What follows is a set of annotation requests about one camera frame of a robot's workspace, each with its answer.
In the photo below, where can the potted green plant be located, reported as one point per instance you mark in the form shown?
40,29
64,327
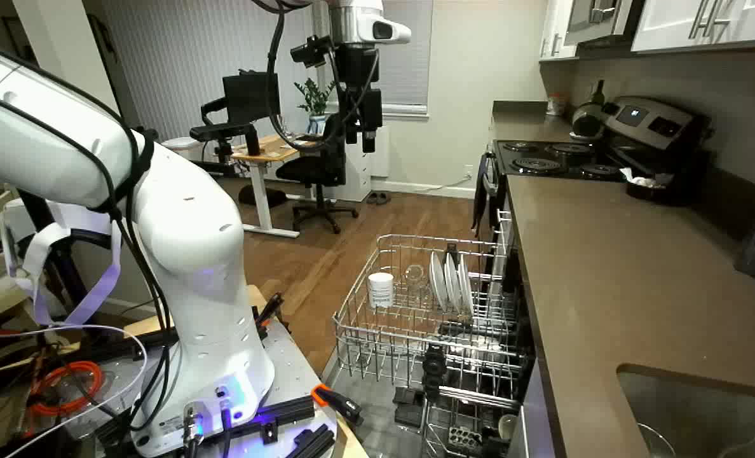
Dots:
314,105

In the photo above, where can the wooden desk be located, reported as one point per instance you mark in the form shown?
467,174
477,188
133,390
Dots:
274,151

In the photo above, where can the steel kitchen sink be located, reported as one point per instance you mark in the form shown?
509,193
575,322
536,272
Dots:
688,415

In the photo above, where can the orange handled tool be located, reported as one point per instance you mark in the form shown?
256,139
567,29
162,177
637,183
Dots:
345,404

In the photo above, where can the black office chair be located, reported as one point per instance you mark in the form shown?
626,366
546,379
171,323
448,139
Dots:
317,170

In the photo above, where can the white plate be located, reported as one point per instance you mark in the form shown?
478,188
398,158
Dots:
452,281
436,281
463,282

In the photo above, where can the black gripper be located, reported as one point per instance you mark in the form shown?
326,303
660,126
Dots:
356,72

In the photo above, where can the white upper cabinets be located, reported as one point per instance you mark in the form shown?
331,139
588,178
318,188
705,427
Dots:
583,29

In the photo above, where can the black kettle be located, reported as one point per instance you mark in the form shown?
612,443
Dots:
588,119

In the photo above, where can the white cup in rack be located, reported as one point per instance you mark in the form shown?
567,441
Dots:
379,287

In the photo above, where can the wire dishwasher rack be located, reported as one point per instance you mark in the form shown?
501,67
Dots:
472,356

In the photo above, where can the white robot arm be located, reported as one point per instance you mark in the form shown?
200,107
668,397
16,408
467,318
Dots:
64,145

